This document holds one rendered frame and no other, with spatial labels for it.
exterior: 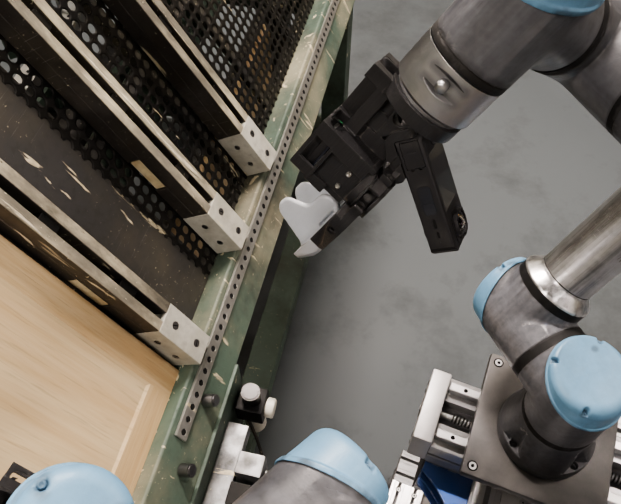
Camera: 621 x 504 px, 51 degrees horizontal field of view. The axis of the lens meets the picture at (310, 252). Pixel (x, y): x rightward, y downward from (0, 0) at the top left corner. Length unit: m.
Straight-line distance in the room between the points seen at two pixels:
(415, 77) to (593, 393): 0.57
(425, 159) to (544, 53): 0.12
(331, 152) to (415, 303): 1.91
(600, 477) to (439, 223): 0.69
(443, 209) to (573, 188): 2.39
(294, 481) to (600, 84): 0.36
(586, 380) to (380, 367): 1.41
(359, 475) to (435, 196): 0.23
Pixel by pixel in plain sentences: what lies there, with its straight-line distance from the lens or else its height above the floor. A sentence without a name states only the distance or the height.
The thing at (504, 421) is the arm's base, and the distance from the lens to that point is 1.11.
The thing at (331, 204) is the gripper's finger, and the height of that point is 1.62.
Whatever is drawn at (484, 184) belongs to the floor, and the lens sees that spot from 2.84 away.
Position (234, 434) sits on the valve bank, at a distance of 1.42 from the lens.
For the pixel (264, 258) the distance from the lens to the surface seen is 1.52.
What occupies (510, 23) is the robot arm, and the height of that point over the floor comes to 1.80.
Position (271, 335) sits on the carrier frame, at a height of 0.18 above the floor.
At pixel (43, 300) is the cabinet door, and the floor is 1.17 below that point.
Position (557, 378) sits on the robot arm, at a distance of 0.94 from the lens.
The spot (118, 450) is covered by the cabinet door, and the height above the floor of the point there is 0.94.
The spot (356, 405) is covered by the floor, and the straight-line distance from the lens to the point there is 2.24.
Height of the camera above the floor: 2.07
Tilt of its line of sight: 55 degrees down
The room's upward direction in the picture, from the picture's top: straight up
